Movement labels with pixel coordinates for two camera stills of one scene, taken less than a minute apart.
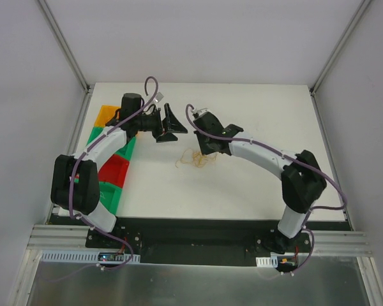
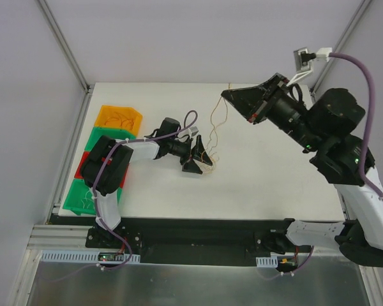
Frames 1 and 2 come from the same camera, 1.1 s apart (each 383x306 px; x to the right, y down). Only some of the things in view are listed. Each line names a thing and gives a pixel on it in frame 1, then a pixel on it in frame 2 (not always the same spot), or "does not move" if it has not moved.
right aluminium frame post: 339,46 does not move
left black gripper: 161,122 -> 188,153
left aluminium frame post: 63,44 does not move
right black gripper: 206,148 -> 266,99
